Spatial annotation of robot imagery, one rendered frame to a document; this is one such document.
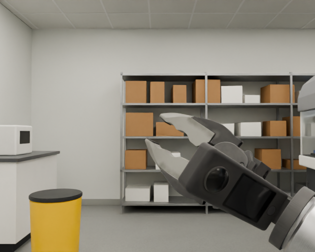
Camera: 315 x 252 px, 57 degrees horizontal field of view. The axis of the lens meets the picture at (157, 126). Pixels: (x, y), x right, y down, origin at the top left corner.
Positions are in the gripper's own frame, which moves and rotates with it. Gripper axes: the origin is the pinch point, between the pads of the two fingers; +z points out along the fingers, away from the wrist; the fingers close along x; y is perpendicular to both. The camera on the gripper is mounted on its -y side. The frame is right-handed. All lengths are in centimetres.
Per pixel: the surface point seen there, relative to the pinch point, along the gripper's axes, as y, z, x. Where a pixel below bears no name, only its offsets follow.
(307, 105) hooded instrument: 265, 47, 80
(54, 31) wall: 223, 425, 25
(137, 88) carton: 280, 260, 14
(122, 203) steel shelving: 304, 198, -136
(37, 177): 177, 228, -130
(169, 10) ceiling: 257, 263, 127
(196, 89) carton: 322, 201, 56
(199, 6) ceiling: 267, 229, 147
